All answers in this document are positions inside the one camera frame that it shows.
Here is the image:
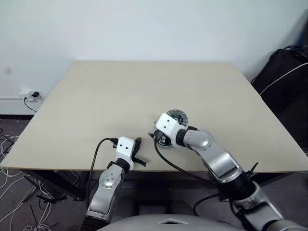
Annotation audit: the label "black bag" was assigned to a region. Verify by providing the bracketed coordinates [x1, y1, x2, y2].
[251, 48, 308, 154]

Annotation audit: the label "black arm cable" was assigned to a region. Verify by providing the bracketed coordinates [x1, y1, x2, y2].
[154, 137, 246, 217]
[85, 137, 118, 212]

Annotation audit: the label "black table frame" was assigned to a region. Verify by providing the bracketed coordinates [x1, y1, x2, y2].
[20, 169, 308, 201]

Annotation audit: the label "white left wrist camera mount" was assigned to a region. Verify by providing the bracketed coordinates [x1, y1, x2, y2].
[115, 136, 136, 171]

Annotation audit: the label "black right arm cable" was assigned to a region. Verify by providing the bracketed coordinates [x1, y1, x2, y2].
[154, 137, 246, 217]

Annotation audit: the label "black power cord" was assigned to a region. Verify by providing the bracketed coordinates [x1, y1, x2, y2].
[23, 95, 38, 113]

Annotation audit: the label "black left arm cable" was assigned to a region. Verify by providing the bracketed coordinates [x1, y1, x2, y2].
[85, 137, 118, 212]

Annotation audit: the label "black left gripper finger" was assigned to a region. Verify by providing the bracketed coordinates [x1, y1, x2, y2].
[133, 156, 148, 168]
[133, 137, 143, 156]

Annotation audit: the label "white cable over bag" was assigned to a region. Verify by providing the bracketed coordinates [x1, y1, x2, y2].
[259, 63, 308, 95]

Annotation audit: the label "white floor cables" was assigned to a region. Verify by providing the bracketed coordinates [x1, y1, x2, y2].
[0, 129, 63, 231]

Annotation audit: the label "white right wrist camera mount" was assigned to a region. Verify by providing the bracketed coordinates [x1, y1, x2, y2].
[154, 113, 181, 148]

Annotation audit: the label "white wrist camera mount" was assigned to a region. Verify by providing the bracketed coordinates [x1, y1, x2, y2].
[115, 136, 136, 171]
[154, 113, 181, 148]

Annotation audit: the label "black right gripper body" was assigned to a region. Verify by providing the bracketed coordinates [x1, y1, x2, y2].
[153, 129, 169, 145]

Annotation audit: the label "copper wound motor stator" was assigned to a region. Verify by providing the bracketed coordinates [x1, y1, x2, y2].
[157, 134, 173, 147]

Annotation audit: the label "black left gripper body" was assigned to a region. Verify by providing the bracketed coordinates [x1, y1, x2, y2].
[131, 143, 139, 162]

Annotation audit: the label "grey robot torso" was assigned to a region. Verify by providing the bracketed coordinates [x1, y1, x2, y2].
[96, 211, 241, 231]

